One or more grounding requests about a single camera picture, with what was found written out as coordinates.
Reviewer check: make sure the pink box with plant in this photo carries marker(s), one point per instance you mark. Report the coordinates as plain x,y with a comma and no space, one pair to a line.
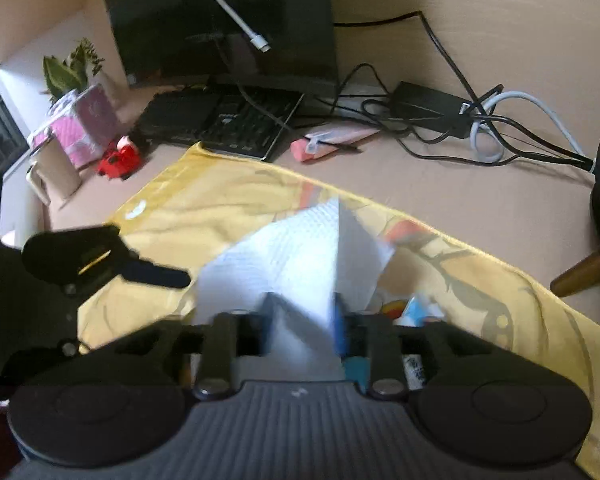
81,116

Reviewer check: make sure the white paper towel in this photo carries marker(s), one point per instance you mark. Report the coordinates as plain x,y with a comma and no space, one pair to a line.
302,263

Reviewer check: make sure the black computer monitor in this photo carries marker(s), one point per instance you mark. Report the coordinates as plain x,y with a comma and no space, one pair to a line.
283,44

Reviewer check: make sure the black keyboard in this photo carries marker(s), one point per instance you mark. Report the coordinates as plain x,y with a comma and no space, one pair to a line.
223,120

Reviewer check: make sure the red toy figure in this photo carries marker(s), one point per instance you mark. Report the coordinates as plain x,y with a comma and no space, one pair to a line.
120,160

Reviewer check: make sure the beige mug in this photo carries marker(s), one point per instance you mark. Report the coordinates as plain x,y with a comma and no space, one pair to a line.
52,171

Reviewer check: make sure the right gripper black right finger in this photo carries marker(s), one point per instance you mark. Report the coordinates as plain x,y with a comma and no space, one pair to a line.
375,354

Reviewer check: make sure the black power adapter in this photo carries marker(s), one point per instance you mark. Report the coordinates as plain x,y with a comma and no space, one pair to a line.
430,109

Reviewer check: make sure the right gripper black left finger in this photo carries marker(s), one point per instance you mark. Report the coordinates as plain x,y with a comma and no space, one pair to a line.
230,336

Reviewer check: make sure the yellow cartoon printed cloth mat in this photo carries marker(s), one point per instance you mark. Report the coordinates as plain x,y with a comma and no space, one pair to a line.
186,206

